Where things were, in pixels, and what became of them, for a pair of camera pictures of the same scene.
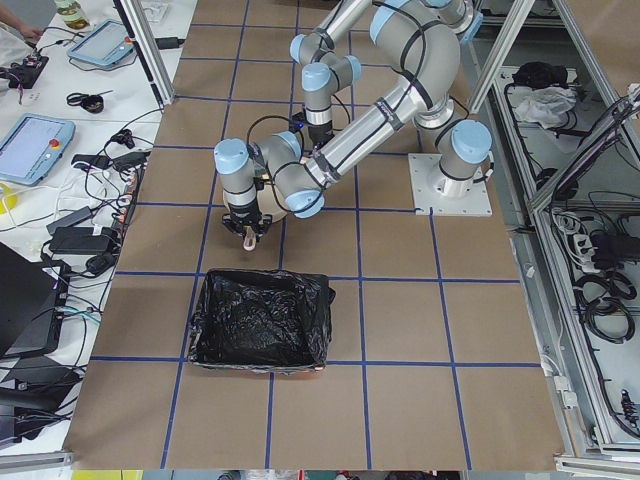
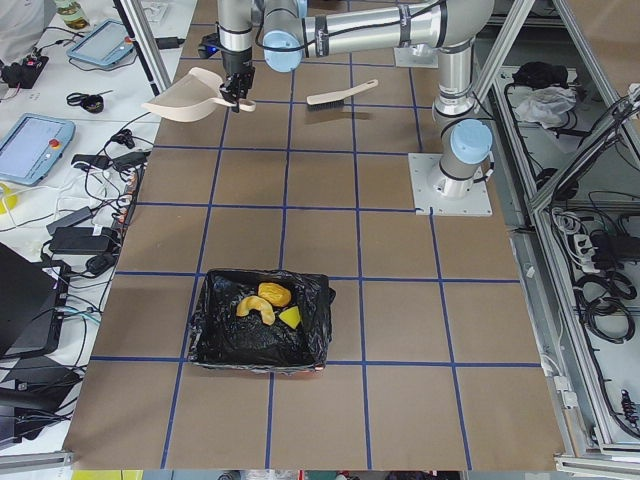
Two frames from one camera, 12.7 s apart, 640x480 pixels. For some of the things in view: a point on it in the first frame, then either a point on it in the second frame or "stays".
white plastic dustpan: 268,203 → 194,97
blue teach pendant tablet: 104,44 stays
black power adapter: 83,240 stays
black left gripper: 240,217 → 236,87
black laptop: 31,305 stays
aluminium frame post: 148,47 stays
